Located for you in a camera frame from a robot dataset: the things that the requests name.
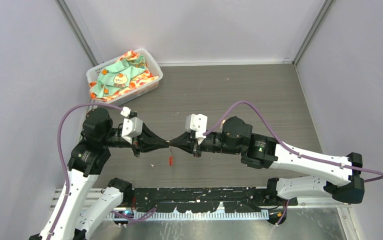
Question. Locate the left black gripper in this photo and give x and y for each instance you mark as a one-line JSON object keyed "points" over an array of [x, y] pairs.
{"points": [[147, 140]]}

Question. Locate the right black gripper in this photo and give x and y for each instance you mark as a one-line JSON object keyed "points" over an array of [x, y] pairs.
{"points": [[186, 142]]}

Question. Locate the red keyring with metal chain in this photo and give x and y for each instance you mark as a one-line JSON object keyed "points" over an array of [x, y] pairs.
{"points": [[171, 156]]}

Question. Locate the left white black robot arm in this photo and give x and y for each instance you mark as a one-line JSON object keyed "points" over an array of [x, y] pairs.
{"points": [[68, 220]]}

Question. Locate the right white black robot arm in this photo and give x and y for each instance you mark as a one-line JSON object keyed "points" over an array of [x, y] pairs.
{"points": [[323, 175]]}

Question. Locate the colourful patterned cloth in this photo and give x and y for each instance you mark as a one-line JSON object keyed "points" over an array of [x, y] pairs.
{"points": [[125, 74]]}

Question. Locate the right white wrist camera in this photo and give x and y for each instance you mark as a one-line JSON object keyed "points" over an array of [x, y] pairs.
{"points": [[197, 123]]}

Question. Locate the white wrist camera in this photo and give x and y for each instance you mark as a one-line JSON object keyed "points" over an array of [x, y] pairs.
{"points": [[126, 112], [197, 123]]}

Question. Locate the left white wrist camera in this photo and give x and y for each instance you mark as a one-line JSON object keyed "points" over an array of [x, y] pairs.
{"points": [[126, 112]]}

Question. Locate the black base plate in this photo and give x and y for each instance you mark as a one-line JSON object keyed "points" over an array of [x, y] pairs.
{"points": [[201, 199]]}

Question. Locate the aluminium front rail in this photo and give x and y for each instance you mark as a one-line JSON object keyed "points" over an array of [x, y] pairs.
{"points": [[219, 214]]}

